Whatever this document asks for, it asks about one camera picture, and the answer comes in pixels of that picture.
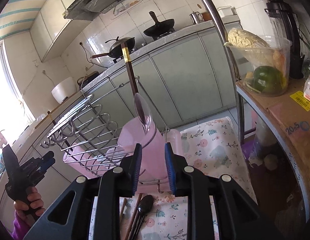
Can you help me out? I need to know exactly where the open black wok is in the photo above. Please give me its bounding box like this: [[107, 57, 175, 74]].
[[144, 11, 175, 37]]

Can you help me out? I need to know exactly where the black spoon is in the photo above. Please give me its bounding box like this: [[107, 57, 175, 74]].
[[128, 194, 154, 240]]

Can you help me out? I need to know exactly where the clear plastic vegetable container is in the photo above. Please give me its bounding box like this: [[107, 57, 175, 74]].
[[224, 35, 292, 97]]

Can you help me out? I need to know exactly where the metal wire utensil rack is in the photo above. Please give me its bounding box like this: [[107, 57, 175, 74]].
[[39, 76, 172, 194]]

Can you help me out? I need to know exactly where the lidded black wok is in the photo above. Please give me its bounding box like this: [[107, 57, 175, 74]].
[[90, 37, 135, 59]]

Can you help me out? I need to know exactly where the black blender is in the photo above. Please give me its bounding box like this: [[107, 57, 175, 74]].
[[265, 0, 305, 79]]

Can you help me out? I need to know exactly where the pink cup left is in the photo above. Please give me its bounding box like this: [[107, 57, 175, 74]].
[[63, 144, 113, 179]]

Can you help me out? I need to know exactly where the black electric hotplate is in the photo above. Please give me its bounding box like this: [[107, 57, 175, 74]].
[[77, 71, 99, 88]]

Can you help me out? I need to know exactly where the napa cabbage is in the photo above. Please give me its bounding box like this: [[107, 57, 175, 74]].
[[227, 28, 270, 48]]

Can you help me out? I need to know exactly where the metal shelf rack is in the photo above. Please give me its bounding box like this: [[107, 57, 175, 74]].
[[194, 0, 310, 240]]

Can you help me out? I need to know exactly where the pink cup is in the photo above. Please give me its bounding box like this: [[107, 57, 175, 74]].
[[118, 118, 168, 186], [63, 144, 113, 179]]

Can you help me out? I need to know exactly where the metal kettle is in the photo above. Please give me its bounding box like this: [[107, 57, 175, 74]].
[[190, 11, 205, 24]]

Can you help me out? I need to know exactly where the pink drip tray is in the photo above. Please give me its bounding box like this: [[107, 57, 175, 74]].
[[137, 129, 182, 194]]

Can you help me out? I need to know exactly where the person's left hand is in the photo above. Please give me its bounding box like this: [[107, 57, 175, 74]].
[[13, 187, 45, 226]]

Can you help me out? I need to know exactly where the metal spoon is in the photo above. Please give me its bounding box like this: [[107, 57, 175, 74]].
[[134, 93, 152, 134]]

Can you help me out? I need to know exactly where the floral table cloth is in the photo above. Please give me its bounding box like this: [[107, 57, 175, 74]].
[[88, 116, 258, 240]]

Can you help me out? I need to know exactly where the brown chopstick gold band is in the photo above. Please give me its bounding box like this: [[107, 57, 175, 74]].
[[121, 42, 138, 96]]

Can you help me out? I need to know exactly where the white rice cooker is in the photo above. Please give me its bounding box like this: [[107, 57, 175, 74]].
[[51, 77, 77, 104]]

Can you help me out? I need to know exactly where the pink cup right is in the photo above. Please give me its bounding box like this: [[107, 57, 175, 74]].
[[118, 118, 168, 186]]

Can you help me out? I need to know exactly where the green bell pepper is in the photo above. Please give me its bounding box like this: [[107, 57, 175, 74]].
[[252, 66, 286, 94]]

